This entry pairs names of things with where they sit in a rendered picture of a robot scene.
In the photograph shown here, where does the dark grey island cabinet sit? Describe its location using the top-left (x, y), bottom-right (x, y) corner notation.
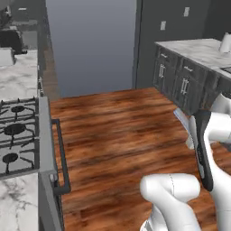
top-left (152, 42), bottom-right (231, 117)

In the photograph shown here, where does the silver base cabinet handle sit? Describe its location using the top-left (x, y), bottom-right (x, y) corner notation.
top-left (38, 77), bottom-right (45, 97)

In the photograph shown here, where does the grey gas hob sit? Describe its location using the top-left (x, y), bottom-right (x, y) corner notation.
top-left (0, 96), bottom-right (42, 180)

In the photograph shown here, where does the dark wide drawer front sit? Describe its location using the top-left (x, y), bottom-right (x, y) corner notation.
top-left (180, 59), bottom-right (209, 81)

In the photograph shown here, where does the black countertop appliance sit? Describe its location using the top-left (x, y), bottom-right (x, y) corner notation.
top-left (0, 28), bottom-right (28, 56)

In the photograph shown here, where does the dark oven door handle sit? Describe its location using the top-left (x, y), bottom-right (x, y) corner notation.
top-left (51, 118), bottom-right (72, 196)

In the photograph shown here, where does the dark potted plant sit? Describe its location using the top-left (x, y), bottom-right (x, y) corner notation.
top-left (0, 5), bottom-right (13, 29)

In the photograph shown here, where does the white box-shaped appliance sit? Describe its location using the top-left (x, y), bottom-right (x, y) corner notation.
top-left (0, 47), bottom-right (16, 68)

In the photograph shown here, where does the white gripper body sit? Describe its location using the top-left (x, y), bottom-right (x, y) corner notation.
top-left (172, 107), bottom-right (198, 151)

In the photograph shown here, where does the grey oven front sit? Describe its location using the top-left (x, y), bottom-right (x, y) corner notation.
top-left (37, 96), bottom-right (66, 231)

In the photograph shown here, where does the dark narrow drawer front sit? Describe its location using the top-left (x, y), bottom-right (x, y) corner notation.
top-left (157, 48), bottom-right (179, 67)

